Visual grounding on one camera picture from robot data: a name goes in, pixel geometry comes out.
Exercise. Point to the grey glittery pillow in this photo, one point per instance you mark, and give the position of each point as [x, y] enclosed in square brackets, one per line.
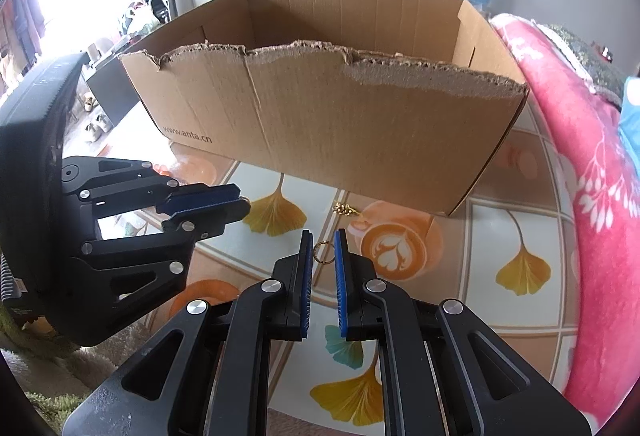
[580, 50]

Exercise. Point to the beige sandals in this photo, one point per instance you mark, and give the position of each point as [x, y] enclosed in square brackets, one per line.
[88, 104]

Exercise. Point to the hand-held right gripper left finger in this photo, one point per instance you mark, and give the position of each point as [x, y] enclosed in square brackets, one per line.
[304, 281]

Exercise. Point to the white sneaker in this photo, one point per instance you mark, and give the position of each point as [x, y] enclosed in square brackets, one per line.
[105, 122]
[93, 132]

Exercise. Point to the hanging clothes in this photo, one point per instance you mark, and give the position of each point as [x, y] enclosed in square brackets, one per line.
[20, 15]

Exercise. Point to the beige bag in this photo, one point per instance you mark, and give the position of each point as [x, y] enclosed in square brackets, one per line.
[102, 49]

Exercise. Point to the blue pillow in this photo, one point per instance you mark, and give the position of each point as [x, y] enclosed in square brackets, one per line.
[631, 115]

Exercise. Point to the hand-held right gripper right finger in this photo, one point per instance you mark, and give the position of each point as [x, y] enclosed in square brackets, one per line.
[341, 281]

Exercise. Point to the green fluffy blanket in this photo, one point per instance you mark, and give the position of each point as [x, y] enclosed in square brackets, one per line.
[55, 403]

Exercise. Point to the brown cardboard box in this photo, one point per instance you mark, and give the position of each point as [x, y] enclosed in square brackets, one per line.
[325, 125]

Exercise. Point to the pile of clothes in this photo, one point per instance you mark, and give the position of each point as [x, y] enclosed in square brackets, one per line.
[145, 0]

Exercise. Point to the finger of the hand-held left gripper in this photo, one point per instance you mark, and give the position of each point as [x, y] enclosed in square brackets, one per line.
[150, 261]
[200, 198]

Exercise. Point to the dark grey cabinet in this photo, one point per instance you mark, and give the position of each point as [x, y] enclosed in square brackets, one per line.
[115, 95]

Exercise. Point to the pink floral blanket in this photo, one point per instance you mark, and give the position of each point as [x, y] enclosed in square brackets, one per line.
[575, 140]

